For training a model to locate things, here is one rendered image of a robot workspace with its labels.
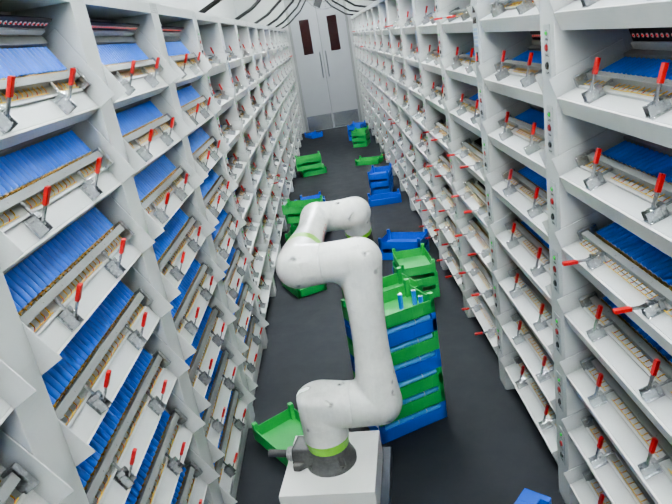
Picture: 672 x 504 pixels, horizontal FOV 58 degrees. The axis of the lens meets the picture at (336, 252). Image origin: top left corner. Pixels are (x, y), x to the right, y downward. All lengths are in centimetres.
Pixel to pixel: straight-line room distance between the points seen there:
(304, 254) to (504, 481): 115
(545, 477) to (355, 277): 110
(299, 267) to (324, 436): 48
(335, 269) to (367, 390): 34
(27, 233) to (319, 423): 92
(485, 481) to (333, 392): 80
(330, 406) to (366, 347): 19
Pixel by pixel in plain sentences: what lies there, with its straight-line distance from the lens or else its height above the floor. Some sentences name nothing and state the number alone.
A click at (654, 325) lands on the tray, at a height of 90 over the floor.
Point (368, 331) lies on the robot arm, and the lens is 161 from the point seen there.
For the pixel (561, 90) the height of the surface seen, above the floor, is 131.
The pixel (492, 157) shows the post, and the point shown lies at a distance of 233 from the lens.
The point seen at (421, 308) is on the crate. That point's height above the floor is 51.
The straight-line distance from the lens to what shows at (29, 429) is 111.
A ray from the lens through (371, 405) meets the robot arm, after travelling 167.
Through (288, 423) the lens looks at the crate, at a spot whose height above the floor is 0.
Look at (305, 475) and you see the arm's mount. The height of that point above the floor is 37.
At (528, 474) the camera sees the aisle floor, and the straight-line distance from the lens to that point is 233.
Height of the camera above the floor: 153
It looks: 20 degrees down
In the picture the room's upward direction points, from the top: 10 degrees counter-clockwise
